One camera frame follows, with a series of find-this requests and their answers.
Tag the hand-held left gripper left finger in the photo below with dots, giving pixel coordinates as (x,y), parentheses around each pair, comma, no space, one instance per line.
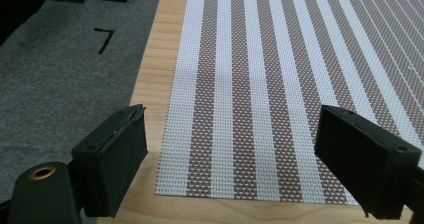
(110,170)

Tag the striped woven placemat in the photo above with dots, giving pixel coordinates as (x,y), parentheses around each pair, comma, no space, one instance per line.
(266,84)

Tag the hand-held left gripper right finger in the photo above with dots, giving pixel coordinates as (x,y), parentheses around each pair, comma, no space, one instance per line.
(363,170)

